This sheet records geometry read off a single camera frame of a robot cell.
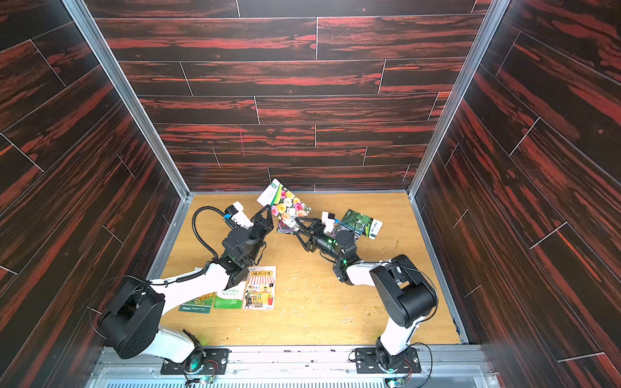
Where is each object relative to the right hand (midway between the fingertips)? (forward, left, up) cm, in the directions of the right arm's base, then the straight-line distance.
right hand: (298, 222), depth 81 cm
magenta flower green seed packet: (-19, +24, -21) cm, 37 cm away
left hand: (+2, +8, +6) cm, 10 cm away
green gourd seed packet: (+17, -26, -22) cm, 38 cm away
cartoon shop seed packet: (-16, +14, -22) cm, 31 cm away
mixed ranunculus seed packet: (+5, +5, +3) cm, 8 cm away
